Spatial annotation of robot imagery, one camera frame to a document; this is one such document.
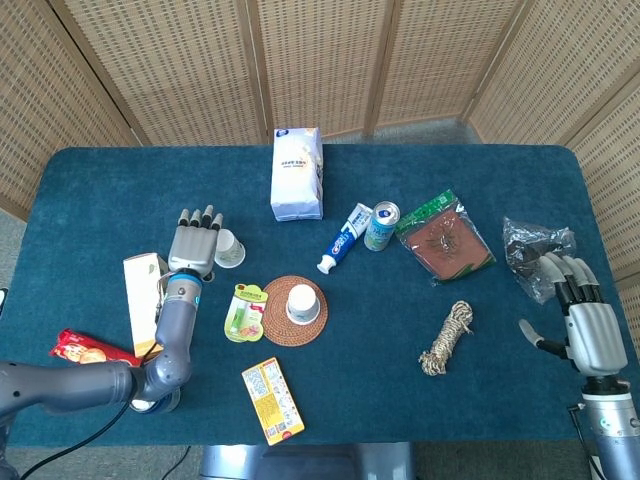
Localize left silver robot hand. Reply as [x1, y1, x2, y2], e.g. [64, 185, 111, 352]
[167, 204, 225, 281]

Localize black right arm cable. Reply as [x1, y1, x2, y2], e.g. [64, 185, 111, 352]
[567, 402, 606, 480]

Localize blue white toothpaste tube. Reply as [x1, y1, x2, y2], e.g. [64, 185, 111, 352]
[316, 202, 374, 275]

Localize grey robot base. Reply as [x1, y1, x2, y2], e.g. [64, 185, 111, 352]
[199, 442, 416, 480]

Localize clear plastic bag dark contents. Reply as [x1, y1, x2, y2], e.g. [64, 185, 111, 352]
[502, 215, 577, 305]

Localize thin black floor cable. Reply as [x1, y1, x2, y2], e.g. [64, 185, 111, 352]
[169, 444, 194, 480]

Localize white paper bag package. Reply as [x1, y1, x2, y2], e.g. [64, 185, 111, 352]
[270, 126, 325, 222]

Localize light green drink can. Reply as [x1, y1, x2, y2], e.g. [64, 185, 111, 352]
[363, 200, 401, 252]

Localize coiled beige rope bundle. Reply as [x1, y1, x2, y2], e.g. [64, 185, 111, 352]
[418, 299, 475, 376]

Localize blue can white lid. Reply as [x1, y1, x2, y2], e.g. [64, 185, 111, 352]
[128, 387, 182, 415]

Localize green lip balm blister pack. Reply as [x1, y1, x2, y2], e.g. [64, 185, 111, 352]
[223, 283, 270, 344]

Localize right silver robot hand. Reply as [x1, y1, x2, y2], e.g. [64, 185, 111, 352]
[518, 251, 629, 377]

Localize green packaged brown cloth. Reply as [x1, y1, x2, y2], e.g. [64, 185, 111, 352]
[394, 188, 497, 284]

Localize blue felt table cover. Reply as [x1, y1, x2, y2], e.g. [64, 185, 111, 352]
[0, 144, 640, 449]

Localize woven folding screen panel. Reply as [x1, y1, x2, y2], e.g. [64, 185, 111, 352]
[569, 84, 640, 281]
[247, 0, 401, 141]
[367, 0, 531, 136]
[462, 0, 640, 146]
[47, 0, 271, 147]
[614, 273, 640, 351]
[0, 0, 151, 224]

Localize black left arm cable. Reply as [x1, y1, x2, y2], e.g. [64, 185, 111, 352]
[14, 399, 134, 480]

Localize red biscuit packet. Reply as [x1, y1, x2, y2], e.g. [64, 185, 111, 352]
[48, 328, 144, 369]

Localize yellow printed flat box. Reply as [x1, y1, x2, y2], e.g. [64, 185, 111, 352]
[241, 356, 306, 447]

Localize tall cream carton box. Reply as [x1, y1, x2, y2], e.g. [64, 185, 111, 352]
[122, 252, 171, 359]

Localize round woven brown coaster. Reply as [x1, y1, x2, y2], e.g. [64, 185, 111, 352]
[260, 274, 330, 347]

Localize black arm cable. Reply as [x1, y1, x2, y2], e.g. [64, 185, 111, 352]
[567, 402, 606, 480]
[14, 399, 134, 480]

